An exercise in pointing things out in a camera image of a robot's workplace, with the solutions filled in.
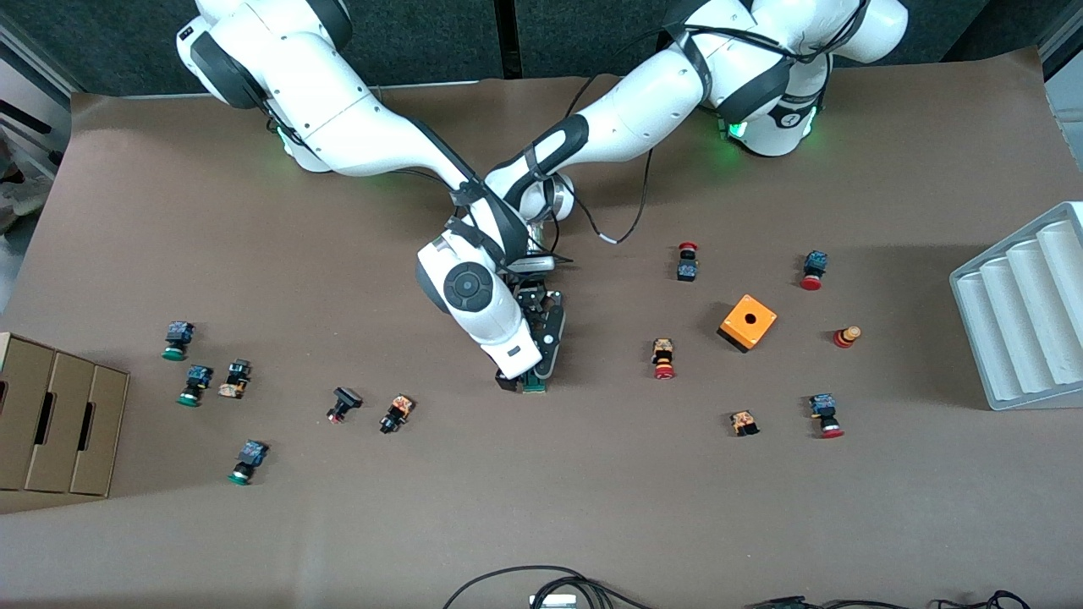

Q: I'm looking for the green load switch white handle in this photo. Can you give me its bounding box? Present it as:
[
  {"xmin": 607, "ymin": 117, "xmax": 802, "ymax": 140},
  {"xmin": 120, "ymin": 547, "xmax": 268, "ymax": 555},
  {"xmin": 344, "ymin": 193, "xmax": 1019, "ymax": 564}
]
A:
[{"xmin": 521, "ymin": 334, "xmax": 548, "ymax": 394}]

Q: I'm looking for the black button with orange block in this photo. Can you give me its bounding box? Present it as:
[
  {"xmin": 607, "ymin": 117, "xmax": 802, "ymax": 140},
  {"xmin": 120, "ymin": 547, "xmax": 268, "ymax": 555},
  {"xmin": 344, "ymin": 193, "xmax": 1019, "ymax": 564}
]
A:
[{"xmin": 379, "ymin": 393, "xmax": 415, "ymax": 436}]

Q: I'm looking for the black square button red base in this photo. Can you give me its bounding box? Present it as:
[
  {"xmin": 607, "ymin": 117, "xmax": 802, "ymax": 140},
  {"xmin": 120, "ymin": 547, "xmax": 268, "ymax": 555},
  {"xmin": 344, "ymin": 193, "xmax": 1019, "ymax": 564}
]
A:
[{"xmin": 326, "ymin": 386, "xmax": 364, "ymax": 425}]

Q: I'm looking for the green pushbutton with blue block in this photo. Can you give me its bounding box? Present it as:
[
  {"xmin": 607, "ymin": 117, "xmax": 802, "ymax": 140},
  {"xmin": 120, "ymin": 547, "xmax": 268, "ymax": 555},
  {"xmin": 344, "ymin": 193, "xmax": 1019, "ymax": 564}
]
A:
[
  {"xmin": 227, "ymin": 439, "xmax": 270, "ymax": 486},
  {"xmin": 177, "ymin": 365, "xmax": 214, "ymax": 408},
  {"xmin": 162, "ymin": 321, "xmax": 196, "ymax": 362}
]

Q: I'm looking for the brown cardboard box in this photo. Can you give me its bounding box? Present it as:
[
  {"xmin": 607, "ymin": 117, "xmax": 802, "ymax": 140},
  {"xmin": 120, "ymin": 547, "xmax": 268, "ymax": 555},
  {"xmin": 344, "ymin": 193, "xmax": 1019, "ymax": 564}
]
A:
[{"xmin": 0, "ymin": 332, "xmax": 130, "ymax": 498}]

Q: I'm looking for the grey ribbed tray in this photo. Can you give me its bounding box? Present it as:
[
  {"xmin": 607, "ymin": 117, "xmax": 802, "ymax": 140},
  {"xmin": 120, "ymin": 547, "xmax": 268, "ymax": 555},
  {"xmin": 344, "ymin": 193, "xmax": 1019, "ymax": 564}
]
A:
[{"xmin": 949, "ymin": 201, "xmax": 1083, "ymax": 412}]

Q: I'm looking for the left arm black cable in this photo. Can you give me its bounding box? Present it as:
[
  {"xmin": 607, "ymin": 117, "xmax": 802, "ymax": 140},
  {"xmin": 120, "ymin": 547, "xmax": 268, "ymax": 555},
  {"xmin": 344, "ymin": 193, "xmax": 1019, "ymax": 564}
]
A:
[{"xmin": 558, "ymin": 74, "xmax": 657, "ymax": 246}]

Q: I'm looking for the black looping cable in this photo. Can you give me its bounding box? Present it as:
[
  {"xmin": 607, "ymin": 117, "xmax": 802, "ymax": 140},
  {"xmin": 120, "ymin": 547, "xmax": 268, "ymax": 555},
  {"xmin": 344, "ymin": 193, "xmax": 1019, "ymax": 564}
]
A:
[{"xmin": 443, "ymin": 565, "xmax": 657, "ymax": 609}]

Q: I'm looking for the orange button enclosure box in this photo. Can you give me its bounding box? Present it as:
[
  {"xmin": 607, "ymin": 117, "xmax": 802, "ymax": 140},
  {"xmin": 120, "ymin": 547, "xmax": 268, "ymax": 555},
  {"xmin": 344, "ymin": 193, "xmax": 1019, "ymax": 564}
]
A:
[{"xmin": 717, "ymin": 294, "xmax": 778, "ymax": 354}]

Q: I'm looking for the black vertical post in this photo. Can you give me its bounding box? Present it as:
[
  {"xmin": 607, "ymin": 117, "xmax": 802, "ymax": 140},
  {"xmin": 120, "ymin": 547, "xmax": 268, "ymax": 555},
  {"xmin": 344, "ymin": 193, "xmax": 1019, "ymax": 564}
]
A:
[{"xmin": 495, "ymin": 0, "xmax": 520, "ymax": 81}]

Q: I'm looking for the black and beige selector switch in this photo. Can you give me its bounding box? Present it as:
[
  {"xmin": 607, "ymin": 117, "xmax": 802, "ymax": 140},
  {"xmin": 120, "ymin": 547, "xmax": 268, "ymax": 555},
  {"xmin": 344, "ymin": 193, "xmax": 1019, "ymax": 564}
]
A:
[{"xmin": 217, "ymin": 359, "xmax": 252, "ymax": 400}]

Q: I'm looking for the black connector cable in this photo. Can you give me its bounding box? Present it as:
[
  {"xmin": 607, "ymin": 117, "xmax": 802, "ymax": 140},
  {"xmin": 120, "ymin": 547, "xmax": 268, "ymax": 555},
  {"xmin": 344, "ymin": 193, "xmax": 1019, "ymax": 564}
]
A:
[{"xmin": 747, "ymin": 595, "xmax": 851, "ymax": 609}]

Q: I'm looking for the black cable tangle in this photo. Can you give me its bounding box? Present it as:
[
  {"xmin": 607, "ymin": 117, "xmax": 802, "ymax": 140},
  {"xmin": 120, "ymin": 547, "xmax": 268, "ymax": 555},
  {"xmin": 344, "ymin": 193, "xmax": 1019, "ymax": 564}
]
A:
[{"xmin": 931, "ymin": 590, "xmax": 1035, "ymax": 609}]

